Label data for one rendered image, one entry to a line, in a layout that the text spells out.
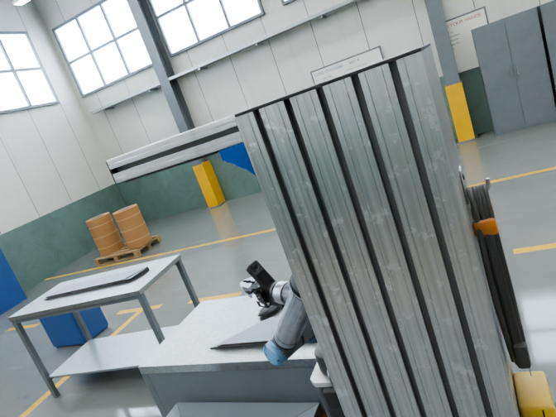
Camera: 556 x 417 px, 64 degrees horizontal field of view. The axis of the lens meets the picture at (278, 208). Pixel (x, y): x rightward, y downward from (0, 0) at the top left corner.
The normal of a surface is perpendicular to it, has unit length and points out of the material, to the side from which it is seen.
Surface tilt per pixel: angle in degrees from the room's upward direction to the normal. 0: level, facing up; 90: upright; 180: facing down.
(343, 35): 90
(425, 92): 90
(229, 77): 90
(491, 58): 90
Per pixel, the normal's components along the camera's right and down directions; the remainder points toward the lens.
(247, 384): -0.37, 0.36
